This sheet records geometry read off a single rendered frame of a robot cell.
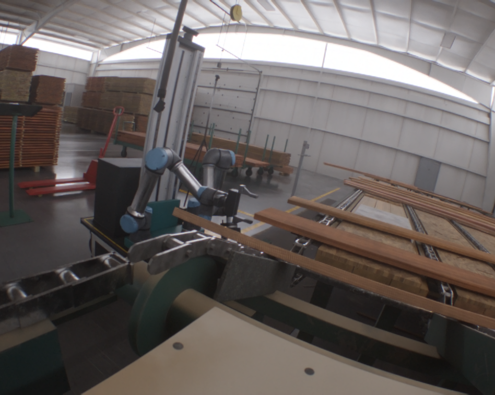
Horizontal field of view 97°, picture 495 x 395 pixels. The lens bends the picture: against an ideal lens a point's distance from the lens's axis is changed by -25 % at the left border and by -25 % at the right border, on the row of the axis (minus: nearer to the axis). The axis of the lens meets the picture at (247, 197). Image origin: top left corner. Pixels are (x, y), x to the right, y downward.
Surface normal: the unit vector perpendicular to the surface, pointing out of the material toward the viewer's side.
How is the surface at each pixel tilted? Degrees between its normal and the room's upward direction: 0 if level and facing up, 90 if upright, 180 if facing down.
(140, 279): 38
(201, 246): 90
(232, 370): 0
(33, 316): 90
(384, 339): 0
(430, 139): 87
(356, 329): 0
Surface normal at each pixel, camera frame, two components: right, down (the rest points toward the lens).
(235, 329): 0.20, -0.96
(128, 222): -0.18, 0.31
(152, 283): -0.15, -0.65
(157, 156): -0.06, 0.08
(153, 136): 0.82, 0.29
